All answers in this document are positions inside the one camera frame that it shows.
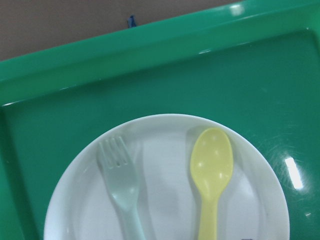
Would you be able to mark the green plastic tray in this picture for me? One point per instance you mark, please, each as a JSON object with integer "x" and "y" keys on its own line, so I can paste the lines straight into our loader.
{"x": 253, "y": 66}

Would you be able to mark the white round plate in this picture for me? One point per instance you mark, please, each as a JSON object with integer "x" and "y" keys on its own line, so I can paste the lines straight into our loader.
{"x": 252, "y": 207}

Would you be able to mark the yellow plastic spoon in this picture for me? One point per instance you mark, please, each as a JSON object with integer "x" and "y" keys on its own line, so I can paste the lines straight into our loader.
{"x": 211, "y": 169}

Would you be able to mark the pale green plastic fork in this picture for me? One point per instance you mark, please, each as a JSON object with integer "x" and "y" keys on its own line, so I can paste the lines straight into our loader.
{"x": 123, "y": 184}

